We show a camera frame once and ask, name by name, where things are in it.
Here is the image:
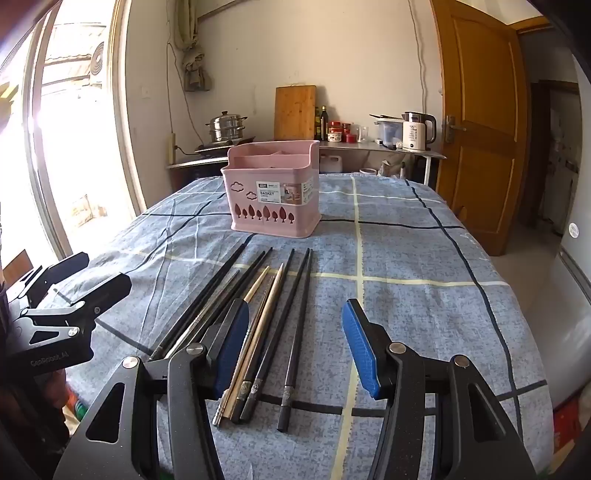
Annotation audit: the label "bamboo cutting board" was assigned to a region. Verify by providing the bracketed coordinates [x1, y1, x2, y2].
[274, 85, 317, 141]

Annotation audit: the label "metal chopstick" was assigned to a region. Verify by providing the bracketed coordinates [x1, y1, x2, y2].
[163, 270, 242, 361]
[178, 277, 236, 349]

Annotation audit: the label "clear plastic container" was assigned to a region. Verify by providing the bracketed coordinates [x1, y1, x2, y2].
[373, 117, 406, 146]

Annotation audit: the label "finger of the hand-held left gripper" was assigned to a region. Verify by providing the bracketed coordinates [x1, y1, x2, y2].
[9, 252, 90, 301]
[18, 272, 133, 330]

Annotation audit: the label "steel steamer pot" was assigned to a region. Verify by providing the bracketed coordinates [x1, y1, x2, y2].
[205, 110, 247, 144]

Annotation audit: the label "sliding glass door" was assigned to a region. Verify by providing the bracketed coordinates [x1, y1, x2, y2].
[0, 0, 139, 278]

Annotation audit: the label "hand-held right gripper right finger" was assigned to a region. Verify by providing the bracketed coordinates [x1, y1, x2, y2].
[342, 299, 539, 480]

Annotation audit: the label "pink plastic utensil basket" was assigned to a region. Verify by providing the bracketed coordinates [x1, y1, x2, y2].
[220, 140, 320, 239]

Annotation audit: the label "blue plaid cloth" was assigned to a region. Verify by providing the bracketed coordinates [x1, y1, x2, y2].
[44, 173, 555, 480]

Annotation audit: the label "plastic bags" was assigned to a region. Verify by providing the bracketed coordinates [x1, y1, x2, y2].
[378, 159, 411, 178]

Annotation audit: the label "metal door handle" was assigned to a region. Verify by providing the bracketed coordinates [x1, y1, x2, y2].
[444, 115, 467, 145]

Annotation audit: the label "steel kitchen table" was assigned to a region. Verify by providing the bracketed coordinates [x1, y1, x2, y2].
[314, 140, 448, 185]

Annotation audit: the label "black induction cooker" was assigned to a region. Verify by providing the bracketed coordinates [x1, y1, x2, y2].
[194, 137, 257, 154]

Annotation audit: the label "wooden door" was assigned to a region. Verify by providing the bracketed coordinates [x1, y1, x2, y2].
[429, 0, 529, 257]

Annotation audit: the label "pale wooden chopstick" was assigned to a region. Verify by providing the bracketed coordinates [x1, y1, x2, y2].
[213, 265, 271, 426]
[219, 263, 284, 425]

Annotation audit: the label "grey refrigerator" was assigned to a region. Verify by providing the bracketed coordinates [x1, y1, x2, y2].
[549, 222, 591, 411]

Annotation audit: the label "low steel stand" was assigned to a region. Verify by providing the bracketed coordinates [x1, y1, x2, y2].
[165, 152, 232, 195]

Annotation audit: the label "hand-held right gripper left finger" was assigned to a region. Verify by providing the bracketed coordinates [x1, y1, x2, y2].
[53, 299, 252, 480]

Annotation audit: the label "outdoor fan unit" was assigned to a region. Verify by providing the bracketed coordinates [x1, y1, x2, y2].
[88, 41, 109, 86]

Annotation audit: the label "white electric kettle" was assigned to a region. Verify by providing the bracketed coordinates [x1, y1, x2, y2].
[401, 112, 437, 152]

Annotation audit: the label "knotted beige curtain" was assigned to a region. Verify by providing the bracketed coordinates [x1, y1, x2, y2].
[173, 0, 213, 93]

